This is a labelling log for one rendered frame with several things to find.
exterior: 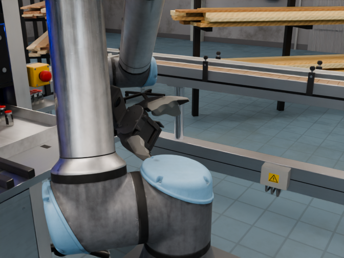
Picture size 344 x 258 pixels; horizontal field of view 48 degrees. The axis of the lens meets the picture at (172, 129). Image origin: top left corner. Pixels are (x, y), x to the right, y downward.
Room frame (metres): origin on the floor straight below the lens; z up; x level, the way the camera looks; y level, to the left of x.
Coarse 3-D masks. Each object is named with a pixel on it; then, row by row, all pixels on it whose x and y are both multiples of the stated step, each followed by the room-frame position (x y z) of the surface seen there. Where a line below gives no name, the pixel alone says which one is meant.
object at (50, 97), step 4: (108, 56) 1.93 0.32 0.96; (112, 56) 1.86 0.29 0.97; (116, 56) 1.88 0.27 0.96; (48, 84) 1.46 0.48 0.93; (52, 84) 1.49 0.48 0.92; (32, 88) 1.41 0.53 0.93; (36, 88) 1.43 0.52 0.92; (40, 88) 1.44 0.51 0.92; (44, 88) 1.46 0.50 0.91; (48, 88) 1.46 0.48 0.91; (52, 88) 1.49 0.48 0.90; (44, 92) 1.46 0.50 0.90; (48, 92) 1.46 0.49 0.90; (52, 92) 1.49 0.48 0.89; (44, 96) 1.45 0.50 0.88; (48, 96) 1.47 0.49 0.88; (52, 96) 1.49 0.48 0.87
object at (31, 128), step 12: (12, 108) 1.22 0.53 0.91; (24, 108) 1.19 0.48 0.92; (24, 120) 1.17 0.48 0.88; (36, 120) 1.16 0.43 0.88; (48, 120) 1.13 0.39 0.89; (0, 132) 1.06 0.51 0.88; (12, 132) 1.06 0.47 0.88; (24, 132) 1.06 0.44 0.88; (36, 132) 1.06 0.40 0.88; (48, 132) 1.00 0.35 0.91; (0, 144) 0.97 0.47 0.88; (12, 144) 0.90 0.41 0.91; (24, 144) 0.93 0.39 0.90; (36, 144) 0.96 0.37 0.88; (0, 156) 0.87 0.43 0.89
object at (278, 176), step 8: (264, 168) 1.52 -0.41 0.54; (272, 168) 1.50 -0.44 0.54; (280, 168) 1.50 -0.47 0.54; (288, 168) 1.50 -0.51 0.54; (264, 176) 1.52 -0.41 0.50; (272, 176) 1.50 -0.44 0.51; (280, 176) 1.48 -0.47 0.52; (288, 176) 1.47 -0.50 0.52; (264, 184) 1.51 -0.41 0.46; (272, 184) 1.49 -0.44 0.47; (280, 184) 1.48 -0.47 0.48; (288, 184) 1.49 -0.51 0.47
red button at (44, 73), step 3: (42, 72) 1.30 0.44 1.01; (45, 72) 1.30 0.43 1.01; (48, 72) 1.31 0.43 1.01; (42, 75) 1.29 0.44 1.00; (45, 75) 1.29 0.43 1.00; (48, 75) 1.30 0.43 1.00; (51, 75) 1.32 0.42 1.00; (42, 78) 1.29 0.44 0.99; (45, 78) 1.29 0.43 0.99; (48, 78) 1.30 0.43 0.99; (45, 81) 1.30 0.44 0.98; (48, 81) 1.30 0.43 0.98
